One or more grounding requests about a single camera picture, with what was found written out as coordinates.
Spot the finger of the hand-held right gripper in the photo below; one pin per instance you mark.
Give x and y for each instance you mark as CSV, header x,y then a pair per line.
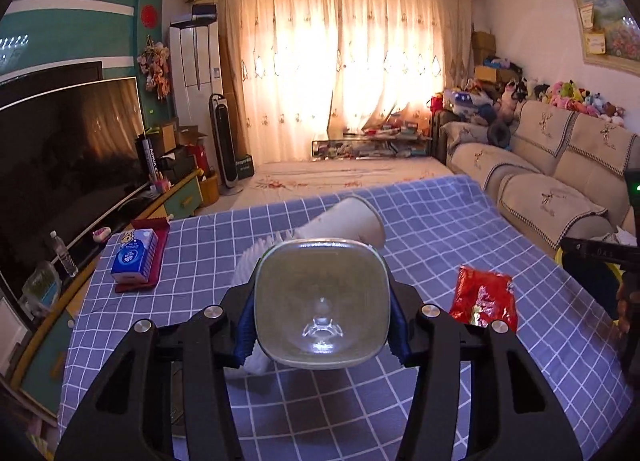
x,y
595,248

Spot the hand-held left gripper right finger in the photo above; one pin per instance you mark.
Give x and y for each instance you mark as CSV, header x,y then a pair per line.
x,y
397,328

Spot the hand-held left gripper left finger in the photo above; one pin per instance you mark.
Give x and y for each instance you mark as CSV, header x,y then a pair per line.
x,y
244,336

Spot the yellow trash bin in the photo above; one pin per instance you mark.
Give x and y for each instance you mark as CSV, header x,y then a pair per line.
x,y
590,286

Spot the person's right hand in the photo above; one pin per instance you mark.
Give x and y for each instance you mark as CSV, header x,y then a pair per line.
x,y
624,306

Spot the white paper sheet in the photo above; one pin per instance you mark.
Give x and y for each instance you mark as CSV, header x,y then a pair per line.
x,y
625,236

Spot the beige sofa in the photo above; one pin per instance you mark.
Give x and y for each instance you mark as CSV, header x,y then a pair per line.
x,y
540,191

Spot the red snack packet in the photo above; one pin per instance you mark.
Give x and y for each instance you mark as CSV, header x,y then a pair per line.
x,y
480,296

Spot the blue checked tablecloth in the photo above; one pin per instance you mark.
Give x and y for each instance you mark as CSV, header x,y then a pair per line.
x,y
425,221

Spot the white paper cup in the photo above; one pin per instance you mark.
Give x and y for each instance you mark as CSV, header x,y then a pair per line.
x,y
345,221

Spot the row of plush toys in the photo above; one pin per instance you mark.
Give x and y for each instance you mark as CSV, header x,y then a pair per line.
x,y
570,93

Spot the red tray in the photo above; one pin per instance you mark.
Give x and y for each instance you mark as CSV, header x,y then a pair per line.
x,y
161,241

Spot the blue tissue pack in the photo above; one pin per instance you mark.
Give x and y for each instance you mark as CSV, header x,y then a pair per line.
x,y
132,256

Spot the grey plush toy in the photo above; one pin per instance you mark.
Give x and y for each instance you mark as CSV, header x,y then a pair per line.
x,y
499,133

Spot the yellow basket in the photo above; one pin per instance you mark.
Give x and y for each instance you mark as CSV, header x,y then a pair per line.
x,y
209,190

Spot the wooden teal tv cabinet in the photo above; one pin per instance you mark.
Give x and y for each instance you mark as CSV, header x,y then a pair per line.
x,y
185,196

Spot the pink pen holder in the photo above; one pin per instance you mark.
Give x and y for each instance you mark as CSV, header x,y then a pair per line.
x,y
161,185

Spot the pink toy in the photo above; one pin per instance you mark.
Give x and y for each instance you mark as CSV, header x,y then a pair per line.
x,y
101,234

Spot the framed flower picture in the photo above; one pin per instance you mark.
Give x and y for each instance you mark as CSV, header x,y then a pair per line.
x,y
610,26

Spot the red canister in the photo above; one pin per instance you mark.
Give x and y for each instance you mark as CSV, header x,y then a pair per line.
x,y
201,160

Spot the glass coffee table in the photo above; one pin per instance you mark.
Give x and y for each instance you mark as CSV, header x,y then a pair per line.
x,y
370,146

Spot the blue white package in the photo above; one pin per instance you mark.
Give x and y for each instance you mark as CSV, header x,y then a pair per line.
x,y
467,103

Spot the black tower fan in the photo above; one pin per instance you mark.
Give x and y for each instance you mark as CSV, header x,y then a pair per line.
x,y
222,141

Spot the small water bottle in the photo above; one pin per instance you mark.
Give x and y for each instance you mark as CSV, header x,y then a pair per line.
x,y
64,256

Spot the brown cardboard box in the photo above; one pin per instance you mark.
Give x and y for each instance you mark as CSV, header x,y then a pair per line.
x,y
484,44
485,72

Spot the open cardboard box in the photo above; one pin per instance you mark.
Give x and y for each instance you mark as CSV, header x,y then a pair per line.
x,y
192,135

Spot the clear plastic container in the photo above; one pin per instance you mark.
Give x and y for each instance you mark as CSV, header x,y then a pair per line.
x,y
40,288

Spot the black flat television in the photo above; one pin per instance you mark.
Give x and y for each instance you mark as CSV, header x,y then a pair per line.
x,y
65,151

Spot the white standing air conditioner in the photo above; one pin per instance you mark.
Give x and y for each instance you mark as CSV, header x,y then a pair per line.
x,y
195,66

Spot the cream embroidered curtain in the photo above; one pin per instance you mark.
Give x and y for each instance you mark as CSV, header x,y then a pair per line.
x,y
310,66

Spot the artificial flower decoration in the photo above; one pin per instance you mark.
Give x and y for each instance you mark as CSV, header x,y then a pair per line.
x,y
154,68

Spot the dark box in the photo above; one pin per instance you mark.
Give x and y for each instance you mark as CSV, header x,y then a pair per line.
x,y
204,11

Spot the red round wall ornament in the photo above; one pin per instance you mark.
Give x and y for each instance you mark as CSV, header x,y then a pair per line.
x,y
148,15

